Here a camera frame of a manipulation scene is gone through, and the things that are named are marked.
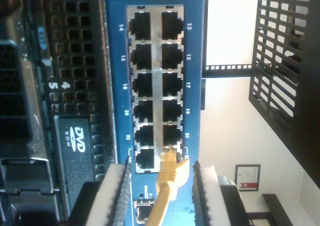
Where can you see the dark wooden furniture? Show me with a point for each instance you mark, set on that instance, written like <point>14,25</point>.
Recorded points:
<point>277,211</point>

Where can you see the blue network switch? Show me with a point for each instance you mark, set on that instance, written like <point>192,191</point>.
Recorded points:
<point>120,86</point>

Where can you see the black perforated rail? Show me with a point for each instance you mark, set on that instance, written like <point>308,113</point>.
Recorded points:
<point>225,72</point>

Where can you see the black rack server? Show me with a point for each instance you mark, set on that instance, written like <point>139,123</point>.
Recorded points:
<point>75,61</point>

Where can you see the black mesh cabinet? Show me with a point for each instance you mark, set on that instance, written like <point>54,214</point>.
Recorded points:
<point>307,61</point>

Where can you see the framed wall certificate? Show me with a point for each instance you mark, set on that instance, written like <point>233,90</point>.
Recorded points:
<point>247,177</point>

